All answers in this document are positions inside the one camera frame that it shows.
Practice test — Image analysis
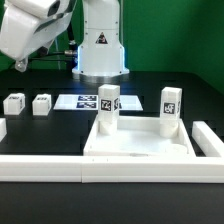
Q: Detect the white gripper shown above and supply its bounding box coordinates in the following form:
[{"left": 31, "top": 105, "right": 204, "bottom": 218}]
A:
[{"left": 0, "top": 0, "right": 75, "bottom": 72}]

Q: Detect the white square table top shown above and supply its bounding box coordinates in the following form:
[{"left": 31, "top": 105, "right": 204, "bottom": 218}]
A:
[{"left": 83, "top": 116, "right": 196, "bottom": 157}]

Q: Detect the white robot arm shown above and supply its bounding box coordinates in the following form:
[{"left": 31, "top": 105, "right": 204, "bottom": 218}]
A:
[{"left": 0, "top": 0, "right": 129, "bottom": 82}]

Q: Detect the white sheet with AprilTags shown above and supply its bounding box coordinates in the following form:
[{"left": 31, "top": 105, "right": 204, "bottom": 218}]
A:
[{"left": 54, "top": 94, "right": 143, "bottom": 111}]

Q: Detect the white U-shaped obstacle fence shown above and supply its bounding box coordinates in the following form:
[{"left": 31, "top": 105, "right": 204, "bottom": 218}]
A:
[{"left": 0, "top": 118, "right": 224, "bottom": 184}]

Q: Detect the black cable to robot base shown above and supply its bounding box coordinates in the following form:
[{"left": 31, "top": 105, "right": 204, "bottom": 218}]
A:
[{"left": 28, "top": 49, "right": 78, "bottom": 63}]

